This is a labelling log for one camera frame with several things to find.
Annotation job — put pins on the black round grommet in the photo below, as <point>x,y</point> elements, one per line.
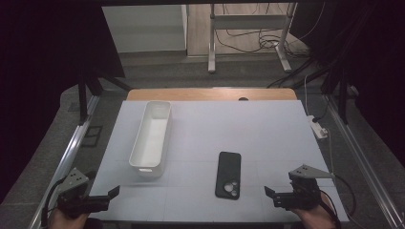
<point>243,99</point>

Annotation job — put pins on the white power strip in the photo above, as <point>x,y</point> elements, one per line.
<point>316,127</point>

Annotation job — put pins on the person's right hand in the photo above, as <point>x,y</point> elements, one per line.
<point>315,219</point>

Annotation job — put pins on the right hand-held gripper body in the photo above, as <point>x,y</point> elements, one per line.
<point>307,172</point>

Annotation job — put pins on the person's left hand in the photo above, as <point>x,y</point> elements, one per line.
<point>65,222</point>

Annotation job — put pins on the black curtain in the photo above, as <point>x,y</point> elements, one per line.
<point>375,63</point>
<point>47,63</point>

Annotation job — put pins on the white plastic bin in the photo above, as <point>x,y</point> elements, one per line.
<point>149,143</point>

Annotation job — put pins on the white cabinet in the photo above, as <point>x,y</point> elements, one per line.
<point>143,28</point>

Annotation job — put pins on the white standing desk frame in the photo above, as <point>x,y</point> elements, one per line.
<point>211,47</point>

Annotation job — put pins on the aluminium rail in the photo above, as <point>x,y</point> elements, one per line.
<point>68,152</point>
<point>359,152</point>

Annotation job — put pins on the black metal stand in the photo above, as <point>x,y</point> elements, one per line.
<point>343,98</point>
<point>82,98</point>

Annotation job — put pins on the white table board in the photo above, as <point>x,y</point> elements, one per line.
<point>254,133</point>

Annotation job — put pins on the wooden table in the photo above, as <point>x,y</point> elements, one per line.
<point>191,94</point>

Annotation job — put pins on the black rectangular floor frame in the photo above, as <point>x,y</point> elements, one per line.
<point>92,127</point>

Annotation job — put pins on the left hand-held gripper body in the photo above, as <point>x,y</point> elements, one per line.
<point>74,184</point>

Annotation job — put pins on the black smartphone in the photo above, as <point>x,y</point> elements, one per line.
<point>227,171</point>

